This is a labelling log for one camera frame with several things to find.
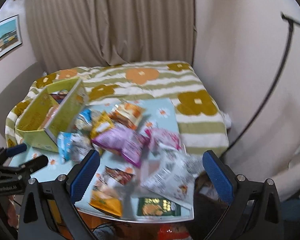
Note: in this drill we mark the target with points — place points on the pink white snack packet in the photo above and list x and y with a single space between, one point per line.
165 137

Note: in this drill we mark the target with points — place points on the purple snack packet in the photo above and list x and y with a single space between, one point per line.
125 142

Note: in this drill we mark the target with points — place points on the striped flower blanket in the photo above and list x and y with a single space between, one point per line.
165 80

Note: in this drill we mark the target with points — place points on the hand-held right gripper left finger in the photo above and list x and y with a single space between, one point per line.
86 172

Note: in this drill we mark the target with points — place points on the white black-printed snack packet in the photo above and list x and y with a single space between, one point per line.
170 177

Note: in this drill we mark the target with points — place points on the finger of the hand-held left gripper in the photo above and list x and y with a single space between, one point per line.
35 163
16 150

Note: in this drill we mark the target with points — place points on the orange yellow snack packet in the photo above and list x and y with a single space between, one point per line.
106 201

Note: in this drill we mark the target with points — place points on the orange white snack packet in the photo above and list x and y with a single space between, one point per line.
127 115

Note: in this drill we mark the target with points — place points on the blue white snack packet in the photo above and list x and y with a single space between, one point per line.
70 147
84 118

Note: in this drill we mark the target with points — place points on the brown snack packet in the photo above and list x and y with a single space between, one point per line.
60 95

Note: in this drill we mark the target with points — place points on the brown food picture packet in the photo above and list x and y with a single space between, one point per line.
118 175

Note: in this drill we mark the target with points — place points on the light blue daisy tablecloth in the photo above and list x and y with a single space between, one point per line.
162 107

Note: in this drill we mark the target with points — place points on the red object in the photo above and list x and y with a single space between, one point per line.
171 231

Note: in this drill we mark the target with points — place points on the dark green snack packet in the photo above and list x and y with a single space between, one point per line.
157 206

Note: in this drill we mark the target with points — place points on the wall poster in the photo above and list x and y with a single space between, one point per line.
3 40

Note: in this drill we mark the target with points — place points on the green cardboard box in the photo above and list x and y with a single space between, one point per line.
62 115

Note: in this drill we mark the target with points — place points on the beige curtain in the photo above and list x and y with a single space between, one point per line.
102 20

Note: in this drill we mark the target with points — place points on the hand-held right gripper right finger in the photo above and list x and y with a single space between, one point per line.
218 177

